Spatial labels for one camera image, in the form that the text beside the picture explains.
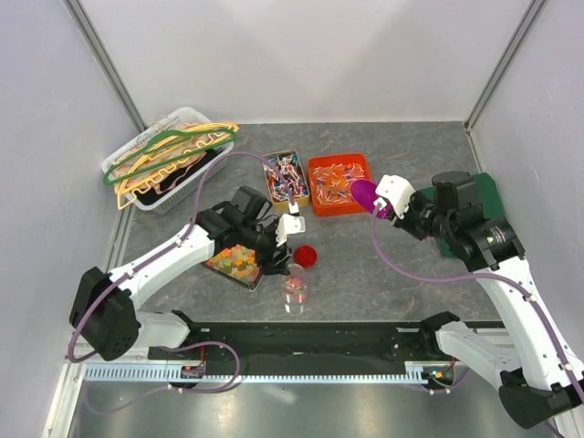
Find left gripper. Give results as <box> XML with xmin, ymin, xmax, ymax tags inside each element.
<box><xmin>239</xmin><ymin>219</ymin><xmax>292</xmax><ymax>276</ymax></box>

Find grey cable duct rail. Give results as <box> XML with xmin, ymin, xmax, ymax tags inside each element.
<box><xmin>84</xmin><ymin>363</ymin><xmax>431</xmax><ymax>385</ymax></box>

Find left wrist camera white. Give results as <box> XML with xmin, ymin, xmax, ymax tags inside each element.
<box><xmin>276</xmin><ymin>214</ymin><xmax>306</xmax><ymax>247</ymax></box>

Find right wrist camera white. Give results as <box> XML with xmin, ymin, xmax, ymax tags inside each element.
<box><xmin>374</xmin><ymin>175</ymin><xmax>415</xmax><ymax>219</ymax></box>

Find gold square tin star candies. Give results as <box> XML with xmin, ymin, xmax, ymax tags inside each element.
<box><xmin>202</xmin><ymin>245</ymin><xmax>263</xmax><ymax>291</ymax></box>

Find red jar lid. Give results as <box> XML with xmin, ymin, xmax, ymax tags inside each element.
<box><xmin>293</xmin><ymin>245</ymin><xmax>318</xmax><ymax>268</ymax></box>

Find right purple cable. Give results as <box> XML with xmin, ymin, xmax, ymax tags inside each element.
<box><xmin>370</xmin><ymin>207</ymin><xmax>584</xmax><ymax>407</ymax></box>

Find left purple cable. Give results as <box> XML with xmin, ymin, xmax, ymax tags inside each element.
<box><xmin>67</xmin><ymin>150</ymin><xmax>300</xmax><ymax>416</ymax></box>

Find orange box of lollipops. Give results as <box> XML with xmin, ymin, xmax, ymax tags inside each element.
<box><xmin>308</xmin><ymin>152</ymin><xmax>372</xmax><ymax>217</ymax></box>

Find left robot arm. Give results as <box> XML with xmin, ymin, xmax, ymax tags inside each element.
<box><xmin>69</xmin><ymin>186</ymin><xmax>306</xmax><ymax>361</ymax></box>

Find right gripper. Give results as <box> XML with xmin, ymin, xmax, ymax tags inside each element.
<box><xmin>386</xmin><ymin>188</ymin><xmax>455</xmax><ymax>240</ymax></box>

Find clear plastic jar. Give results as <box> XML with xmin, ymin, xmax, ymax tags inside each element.
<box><xmin>283</xmin><ymin>264</ymin><xmax>308</xmax><ymax>315</ymax></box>

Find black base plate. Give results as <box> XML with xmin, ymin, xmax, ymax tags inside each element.
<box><xmin>146</xmin><ymin>309</ymin><xmax>507</xmax><ymax>373</ymax></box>

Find purple cable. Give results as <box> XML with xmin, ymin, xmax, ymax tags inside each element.
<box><xmin>67</xmin><ymin>150</ymin><xmax>300</xmax><ymax>416</ymax></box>
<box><xmin>370</xmin><ymin>207</ymin><xmax>584</xmax><ymax>407</ymax></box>

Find green cloth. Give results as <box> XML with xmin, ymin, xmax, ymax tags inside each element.
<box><xmin>417</xmin><ymin>172</ymin><xmax>506</xmax><ymax>259</ymax></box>

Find gold tin wrapped lollipops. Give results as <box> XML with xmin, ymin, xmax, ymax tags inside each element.
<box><xmin>263</xmin><ymin>150</ymin><xmax>310</xmax><ymax>213</ymax></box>

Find purple plastic scoop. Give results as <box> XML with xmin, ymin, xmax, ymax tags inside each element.
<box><xmin>350</xmin><ymin>179</ymin><xmax>392</xmax><ymax>219</ymax></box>

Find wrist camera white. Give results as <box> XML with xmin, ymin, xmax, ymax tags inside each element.
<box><xmin>276</xmin><ymin>214</ymin><xmax>306</xmax><ymax>247</ymax></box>
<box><xmin>374</xmin><ymin>175</ymin><xmax>415</xmax><ymax>219</ymax></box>

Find orange wavy clothes hanger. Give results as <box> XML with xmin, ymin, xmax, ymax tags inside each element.
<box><xmin>110</xmin><ymin>135</ymin><xmax>217</xmax><ymax>210</ymax></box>

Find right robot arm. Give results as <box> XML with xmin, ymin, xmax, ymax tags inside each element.
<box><xmin>376</xmin><ymin>172</ymin><xmax>583</xmax><ymax>429</ymax></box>

